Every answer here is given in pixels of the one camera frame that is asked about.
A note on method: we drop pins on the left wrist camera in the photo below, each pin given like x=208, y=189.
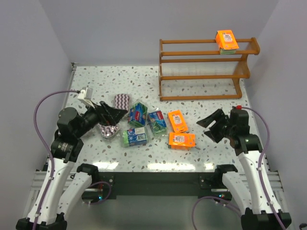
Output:
x=85, y=96

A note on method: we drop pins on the blue green sponge pack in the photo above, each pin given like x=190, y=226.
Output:
x=157, y=123
x=134, y=137
x=138, y=114

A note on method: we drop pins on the orange sponge box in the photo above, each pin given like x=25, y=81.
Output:
x=177, y=121
x=181, y=141
x=226, y=42

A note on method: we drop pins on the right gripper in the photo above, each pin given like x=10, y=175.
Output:
x=221, y=127

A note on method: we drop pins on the purple zigzag sponge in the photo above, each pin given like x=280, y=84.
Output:
x=122, y=101
x=108, y=132

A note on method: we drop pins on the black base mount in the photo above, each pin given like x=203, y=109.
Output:
x=197, y=184

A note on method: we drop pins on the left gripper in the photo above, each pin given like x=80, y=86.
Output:
x=101, y=114

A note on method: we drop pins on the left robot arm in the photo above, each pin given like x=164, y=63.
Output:
x=54, y=203

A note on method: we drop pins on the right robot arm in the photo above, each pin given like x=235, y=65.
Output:
x=256, y=201

